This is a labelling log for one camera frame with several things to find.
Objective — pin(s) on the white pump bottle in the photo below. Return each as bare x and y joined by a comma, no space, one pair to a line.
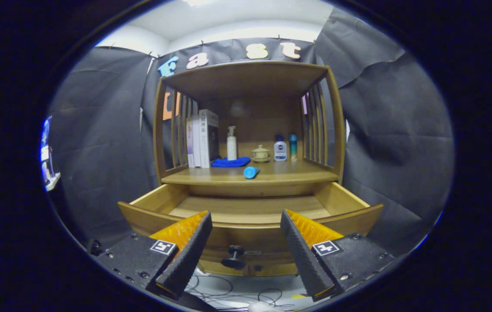
231,149

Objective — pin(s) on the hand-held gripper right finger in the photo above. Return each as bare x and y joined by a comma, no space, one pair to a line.
302,255

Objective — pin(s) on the beige lidded ceramic teacup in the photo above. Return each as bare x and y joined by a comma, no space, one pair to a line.
260,154

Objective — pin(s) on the white and blue object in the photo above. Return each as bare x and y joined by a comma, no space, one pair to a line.
49,173

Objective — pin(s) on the white lotion bottle blue cap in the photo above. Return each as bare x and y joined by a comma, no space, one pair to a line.
280,151

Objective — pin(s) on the wooden countertop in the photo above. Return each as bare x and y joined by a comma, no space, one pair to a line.
289,175

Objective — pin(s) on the teal slim bottle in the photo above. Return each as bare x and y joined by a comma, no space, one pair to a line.
293,147

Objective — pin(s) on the small yellow floor object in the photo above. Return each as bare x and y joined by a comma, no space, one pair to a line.
299,297

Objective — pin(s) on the wooden drawer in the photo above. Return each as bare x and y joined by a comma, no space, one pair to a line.
250,208

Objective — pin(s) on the thin lavender book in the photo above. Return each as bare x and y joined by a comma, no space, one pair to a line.
189,147

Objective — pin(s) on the white and blue cosmetic tube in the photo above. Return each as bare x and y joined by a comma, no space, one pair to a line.
250,172

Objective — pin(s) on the blue folded cloth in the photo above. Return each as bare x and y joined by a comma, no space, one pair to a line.
231,163

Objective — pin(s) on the wooden cabinet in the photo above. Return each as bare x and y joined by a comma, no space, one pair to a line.
246,78

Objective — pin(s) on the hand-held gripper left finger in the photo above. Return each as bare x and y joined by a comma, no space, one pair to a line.
187,255

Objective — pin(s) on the black round drawer knob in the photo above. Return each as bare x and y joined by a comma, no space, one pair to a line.
234,256

